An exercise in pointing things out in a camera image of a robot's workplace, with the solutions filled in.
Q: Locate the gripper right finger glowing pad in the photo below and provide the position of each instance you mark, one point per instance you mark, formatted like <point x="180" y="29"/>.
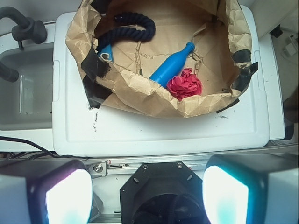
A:
<point x="252" y="189"/>

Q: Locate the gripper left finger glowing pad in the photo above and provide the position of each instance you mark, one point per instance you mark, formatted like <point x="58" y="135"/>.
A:
<point x="45" y="191"/>

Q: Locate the crumpled red paper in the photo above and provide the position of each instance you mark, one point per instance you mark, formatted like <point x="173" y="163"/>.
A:
<point x="185" y="85"/>

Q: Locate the white plastic lid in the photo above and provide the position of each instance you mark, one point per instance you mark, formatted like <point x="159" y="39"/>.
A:
<point x="107" y="132"/>

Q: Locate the brown paper bag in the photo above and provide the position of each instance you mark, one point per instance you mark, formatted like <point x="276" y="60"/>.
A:
<point x="143" y="34"/>

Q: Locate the blue plastic bottle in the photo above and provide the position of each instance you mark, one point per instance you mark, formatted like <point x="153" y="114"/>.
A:
<point x="172" y="66"/>

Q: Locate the blue flat object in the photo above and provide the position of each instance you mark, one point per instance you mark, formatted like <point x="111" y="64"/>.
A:
<point x="106" y="53"/>

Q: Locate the black faucet pipe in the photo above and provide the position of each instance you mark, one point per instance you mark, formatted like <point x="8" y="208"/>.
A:
<point x="26" y="28"/>

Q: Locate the aluminium frame rail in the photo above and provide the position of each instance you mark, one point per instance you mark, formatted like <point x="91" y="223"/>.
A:
<point x="196" y="162"/>

